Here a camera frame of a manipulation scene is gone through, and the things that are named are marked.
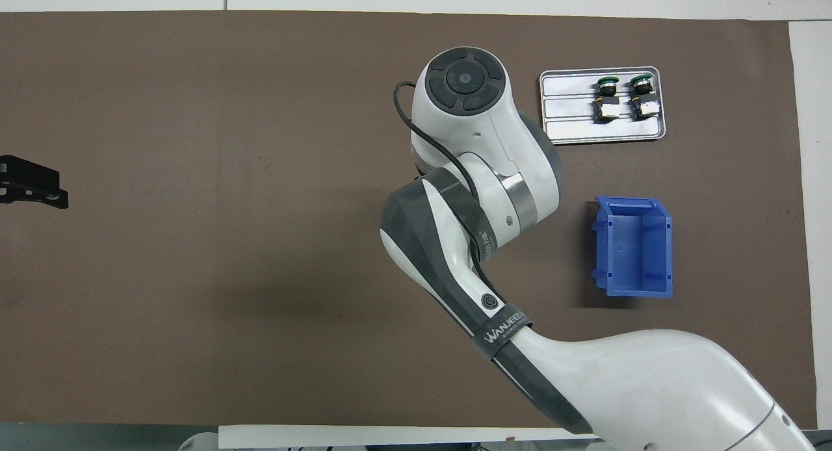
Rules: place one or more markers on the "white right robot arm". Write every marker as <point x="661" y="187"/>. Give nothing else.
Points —
<point x="650" y="386"/>

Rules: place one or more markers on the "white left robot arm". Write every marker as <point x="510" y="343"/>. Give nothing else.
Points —
<point x="198" y="442"/>

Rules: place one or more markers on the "brown paper table mat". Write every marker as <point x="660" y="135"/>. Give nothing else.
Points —
<point x="195" y="113"/>

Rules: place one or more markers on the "silver metal tray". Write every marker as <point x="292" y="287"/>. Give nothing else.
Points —
<point x="578" y="134"/>

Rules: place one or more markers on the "blue plastic storage bin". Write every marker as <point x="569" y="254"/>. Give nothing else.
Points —
<point x="627" y="249"/>

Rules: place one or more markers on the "green push button switch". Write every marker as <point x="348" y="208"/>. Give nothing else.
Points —
<point x="643" y="105"/>
<point x="610" y="108"/>

